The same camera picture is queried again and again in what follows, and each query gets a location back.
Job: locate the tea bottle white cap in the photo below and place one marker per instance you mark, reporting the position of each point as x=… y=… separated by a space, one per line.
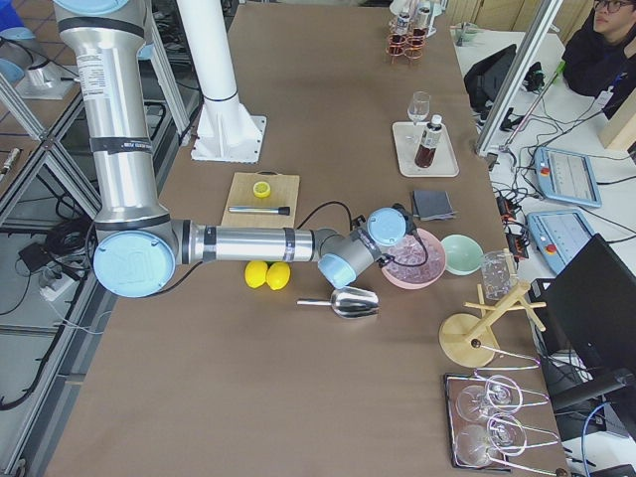
x=420 y=19
x=428 y=143
x=402 y=21

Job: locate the steel muddler black tip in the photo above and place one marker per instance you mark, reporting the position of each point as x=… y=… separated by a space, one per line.
x=277 y=211

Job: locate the person in black jacket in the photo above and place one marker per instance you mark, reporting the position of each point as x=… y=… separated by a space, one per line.
x=599 y=59

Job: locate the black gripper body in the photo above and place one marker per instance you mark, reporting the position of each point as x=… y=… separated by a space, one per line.
x=387 y=258

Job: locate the clear tumbler glass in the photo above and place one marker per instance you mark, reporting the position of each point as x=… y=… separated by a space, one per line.
x=498 y=273

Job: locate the black monitor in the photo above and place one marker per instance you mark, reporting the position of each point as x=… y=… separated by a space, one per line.
x=593 y=301

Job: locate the copper wire bottle basket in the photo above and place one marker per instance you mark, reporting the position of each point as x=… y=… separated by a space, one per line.
x=405 y=42

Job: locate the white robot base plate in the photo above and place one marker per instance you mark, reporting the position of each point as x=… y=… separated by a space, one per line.
x=217 y=147

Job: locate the pink bowl of ice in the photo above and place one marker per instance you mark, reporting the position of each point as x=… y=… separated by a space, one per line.
x=415 y=262

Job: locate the black glass rack tray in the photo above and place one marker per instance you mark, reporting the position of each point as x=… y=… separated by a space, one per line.
x=453 y=384

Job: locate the bamboo cutting board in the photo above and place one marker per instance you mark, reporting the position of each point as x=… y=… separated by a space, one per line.
x=283 y=194

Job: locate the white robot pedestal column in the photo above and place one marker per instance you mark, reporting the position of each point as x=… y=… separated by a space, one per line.
x=207 y=38

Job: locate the clear wine glass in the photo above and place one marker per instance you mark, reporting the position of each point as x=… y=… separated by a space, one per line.
x=417 y=111

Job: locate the metal ice scoop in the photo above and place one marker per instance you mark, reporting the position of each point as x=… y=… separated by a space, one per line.
x=348 y=302

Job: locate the lemon half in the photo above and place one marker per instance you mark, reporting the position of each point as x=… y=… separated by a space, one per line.
x=261 y=189

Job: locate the green bowl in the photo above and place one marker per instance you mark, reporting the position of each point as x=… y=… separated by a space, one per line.
x=463 y=254

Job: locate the yellow lemon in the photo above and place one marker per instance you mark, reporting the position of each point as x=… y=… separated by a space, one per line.
x=255 y=273
x=278 y=275

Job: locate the grey folded cloth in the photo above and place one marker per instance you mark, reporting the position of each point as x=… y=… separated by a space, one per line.
x=428 y=205

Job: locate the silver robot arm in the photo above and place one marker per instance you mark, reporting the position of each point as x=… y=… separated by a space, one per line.
x=139 y=244

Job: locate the upside down wine glass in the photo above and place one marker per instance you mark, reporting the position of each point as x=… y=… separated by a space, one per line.
x=496 y=394
x=498 y=441

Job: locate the aluminium frame post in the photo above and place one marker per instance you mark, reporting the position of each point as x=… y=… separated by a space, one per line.
x=529 y=47

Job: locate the blue teach pendant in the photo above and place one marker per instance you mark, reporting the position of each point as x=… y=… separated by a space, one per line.
x=559 y=235
x=567 y=177

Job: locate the wooden cup stand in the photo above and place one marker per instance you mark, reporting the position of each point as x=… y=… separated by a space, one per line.
x=469 y=341

